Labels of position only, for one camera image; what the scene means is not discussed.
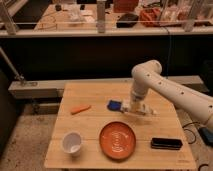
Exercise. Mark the black bag on bench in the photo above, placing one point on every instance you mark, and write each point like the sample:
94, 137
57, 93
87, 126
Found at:
127, 20

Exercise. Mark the black rectangular case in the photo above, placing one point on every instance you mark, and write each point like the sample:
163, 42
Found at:
166, 143

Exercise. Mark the white cup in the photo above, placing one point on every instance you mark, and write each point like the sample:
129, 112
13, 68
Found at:
72, 143

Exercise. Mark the black power adapter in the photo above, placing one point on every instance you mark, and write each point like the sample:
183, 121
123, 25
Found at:
206, 135

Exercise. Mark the orange carrot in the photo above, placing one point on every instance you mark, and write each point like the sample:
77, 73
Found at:
79, 109

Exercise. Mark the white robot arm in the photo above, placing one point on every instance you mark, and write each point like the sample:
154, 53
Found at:
148, 75

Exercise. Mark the blue sponge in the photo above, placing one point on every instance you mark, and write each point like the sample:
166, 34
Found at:
114, 105

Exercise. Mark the metal clamp rod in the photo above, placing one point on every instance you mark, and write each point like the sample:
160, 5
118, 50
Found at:
17, 75

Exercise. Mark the orange box on bench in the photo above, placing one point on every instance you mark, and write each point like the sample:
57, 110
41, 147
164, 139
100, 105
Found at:
149, 17

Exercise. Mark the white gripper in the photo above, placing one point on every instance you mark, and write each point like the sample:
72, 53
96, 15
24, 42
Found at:
136, 106

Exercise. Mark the wooden table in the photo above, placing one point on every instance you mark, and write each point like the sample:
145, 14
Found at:
90, 122

